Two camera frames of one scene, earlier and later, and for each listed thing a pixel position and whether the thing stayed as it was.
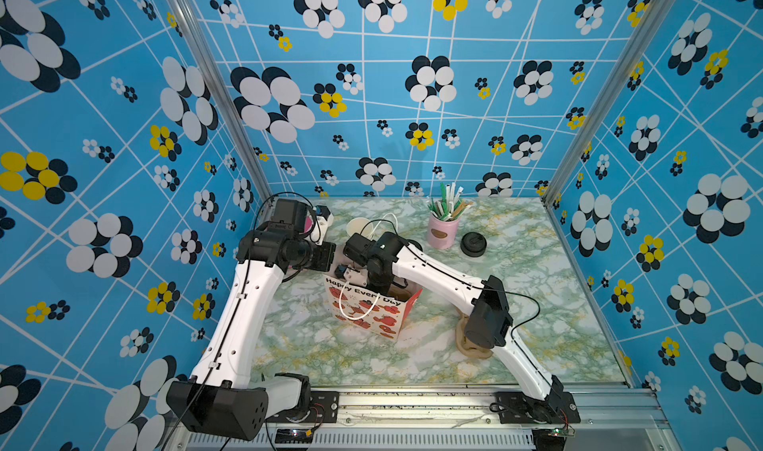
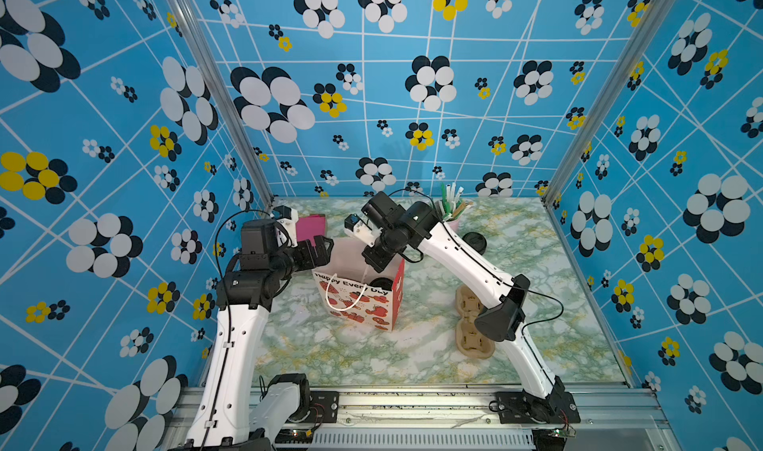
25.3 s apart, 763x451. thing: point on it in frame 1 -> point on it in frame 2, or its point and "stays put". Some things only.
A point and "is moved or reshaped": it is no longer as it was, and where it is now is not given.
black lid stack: [473, 244] stays put
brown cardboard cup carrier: [466, 345] stays put
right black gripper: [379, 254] -> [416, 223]
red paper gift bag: [383, 312] is moved or reshaped
